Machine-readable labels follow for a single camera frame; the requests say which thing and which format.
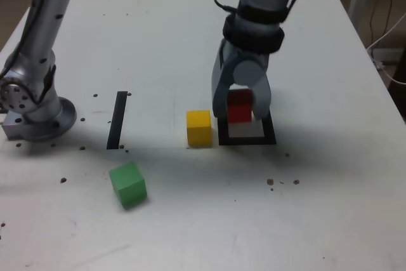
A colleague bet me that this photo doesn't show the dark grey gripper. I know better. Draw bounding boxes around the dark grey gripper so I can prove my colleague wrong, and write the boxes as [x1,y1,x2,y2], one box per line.
[211,41,273,122]

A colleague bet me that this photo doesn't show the black tape square outline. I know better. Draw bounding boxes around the black tape square outline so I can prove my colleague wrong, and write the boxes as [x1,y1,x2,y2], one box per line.
[217,112,277,146]

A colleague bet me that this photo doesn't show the thin black cable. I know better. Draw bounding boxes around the thin black cable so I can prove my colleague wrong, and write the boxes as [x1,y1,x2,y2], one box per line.
[369,0,395,41]

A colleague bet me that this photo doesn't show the red cube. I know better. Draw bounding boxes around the red cube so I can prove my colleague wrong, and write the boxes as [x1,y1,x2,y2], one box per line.
[227,88,254,124]

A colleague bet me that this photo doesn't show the green cube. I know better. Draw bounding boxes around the green cube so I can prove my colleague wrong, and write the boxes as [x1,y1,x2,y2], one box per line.
[108,161,148,210]

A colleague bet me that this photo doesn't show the yellow cube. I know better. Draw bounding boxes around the yellow cube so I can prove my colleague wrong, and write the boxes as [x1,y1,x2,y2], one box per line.
[186,109,213,148]

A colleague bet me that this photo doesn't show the black tape strip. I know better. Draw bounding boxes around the black tape strip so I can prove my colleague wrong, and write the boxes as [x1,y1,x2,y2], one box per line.
[107,91,128,150]

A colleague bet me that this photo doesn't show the white cable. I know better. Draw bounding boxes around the white cable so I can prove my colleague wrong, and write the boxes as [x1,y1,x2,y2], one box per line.
[367,12,406,85]

